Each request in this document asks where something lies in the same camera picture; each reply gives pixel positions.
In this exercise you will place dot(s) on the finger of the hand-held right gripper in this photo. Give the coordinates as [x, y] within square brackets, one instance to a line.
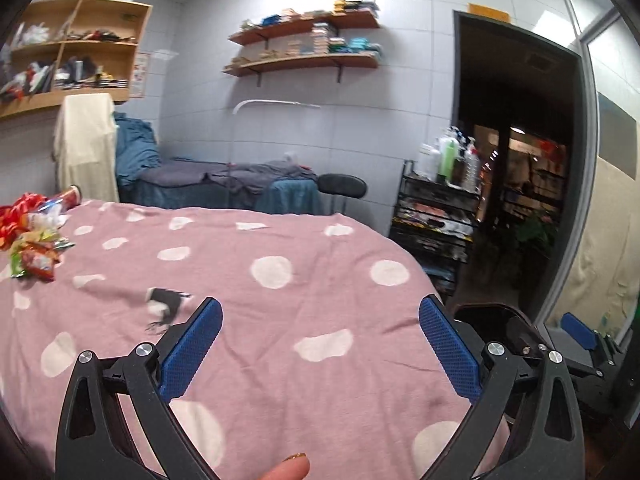
[525, 335]
[577, 329]

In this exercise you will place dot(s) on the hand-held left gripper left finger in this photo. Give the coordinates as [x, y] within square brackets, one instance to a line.
[192, 345]

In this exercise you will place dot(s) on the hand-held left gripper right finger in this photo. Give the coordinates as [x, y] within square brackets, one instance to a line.
[450, 355]

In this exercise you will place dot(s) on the person's left hand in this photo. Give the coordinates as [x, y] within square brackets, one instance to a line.
[287, 470]

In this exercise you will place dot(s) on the green potted plant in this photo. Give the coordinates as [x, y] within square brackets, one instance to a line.
[535, 232]

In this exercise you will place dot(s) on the pink dotted blanket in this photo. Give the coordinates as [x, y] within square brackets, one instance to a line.
[300, 320]

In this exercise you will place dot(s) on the black cart rack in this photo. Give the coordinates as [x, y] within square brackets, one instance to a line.
[430, 220]

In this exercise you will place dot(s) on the clear bottle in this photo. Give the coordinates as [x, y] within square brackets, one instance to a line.
[471, 167]

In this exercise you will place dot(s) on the red snack packet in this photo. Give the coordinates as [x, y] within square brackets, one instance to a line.
[37, 260]

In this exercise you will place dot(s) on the blue massage bed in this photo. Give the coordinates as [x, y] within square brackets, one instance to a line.
[290, 197]

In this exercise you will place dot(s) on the grey blanket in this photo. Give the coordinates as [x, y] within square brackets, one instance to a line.
[250, 172]

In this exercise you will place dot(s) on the green bottle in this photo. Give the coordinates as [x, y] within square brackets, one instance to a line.
[448, 160]

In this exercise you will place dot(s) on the clear plastic bag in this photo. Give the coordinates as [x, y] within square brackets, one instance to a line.
[47, 219]

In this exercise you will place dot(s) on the red snack can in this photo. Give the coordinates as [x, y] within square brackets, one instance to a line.
[67, 197]

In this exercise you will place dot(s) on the black stool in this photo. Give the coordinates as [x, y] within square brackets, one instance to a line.
[342, 185]

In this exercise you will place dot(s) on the pile of blue bedding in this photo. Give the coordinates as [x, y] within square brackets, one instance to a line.
[135, 150]

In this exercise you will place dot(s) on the red knitted decoration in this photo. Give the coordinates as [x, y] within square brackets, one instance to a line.
[15, 212]

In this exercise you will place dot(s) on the beige cloth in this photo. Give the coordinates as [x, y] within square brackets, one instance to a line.
[85, 145]

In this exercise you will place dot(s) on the yellow door sign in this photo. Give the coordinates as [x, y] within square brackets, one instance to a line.
[489, 12]

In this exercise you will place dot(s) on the dark door frame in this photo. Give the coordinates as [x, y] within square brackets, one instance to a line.
[585, 160]

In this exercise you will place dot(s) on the wall poster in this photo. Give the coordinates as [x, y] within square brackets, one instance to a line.
[141, 75]

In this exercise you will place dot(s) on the wooden wall cabinet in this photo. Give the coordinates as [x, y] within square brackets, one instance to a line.
[142, 50]

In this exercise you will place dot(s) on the wooden wall shelf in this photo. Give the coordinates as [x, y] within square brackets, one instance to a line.
[310, 64]
[320, 24]

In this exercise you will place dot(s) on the wall shelves with towels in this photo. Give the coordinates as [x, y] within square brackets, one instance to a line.
[330, 40]

